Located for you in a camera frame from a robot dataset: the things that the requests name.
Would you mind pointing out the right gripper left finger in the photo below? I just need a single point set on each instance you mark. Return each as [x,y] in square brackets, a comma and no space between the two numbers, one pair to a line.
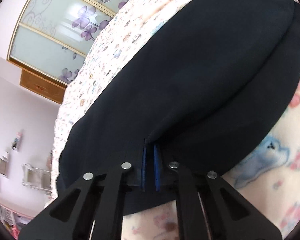
[93,206]

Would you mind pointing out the frosted glass sliding wardrobe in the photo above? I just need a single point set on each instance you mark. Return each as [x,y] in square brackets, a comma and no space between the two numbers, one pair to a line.
[54,37]

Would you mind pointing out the white wire shelf rack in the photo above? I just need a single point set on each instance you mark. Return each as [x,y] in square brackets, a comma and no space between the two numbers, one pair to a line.
[36,178]

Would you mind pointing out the black pants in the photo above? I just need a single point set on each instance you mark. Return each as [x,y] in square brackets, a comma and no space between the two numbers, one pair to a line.
[180,92]

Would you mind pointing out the floral pink bed blanket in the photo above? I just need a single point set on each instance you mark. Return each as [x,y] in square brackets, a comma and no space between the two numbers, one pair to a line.
[165,104]

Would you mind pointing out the brown wooden door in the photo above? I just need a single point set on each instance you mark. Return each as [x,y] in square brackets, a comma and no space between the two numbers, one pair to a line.
[42,85]

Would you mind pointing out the white wall shelf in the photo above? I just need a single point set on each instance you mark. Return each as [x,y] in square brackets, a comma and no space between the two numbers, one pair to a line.
[4,164]
[16,141]

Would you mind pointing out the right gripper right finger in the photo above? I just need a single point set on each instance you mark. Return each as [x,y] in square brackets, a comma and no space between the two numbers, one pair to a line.
[207,206]

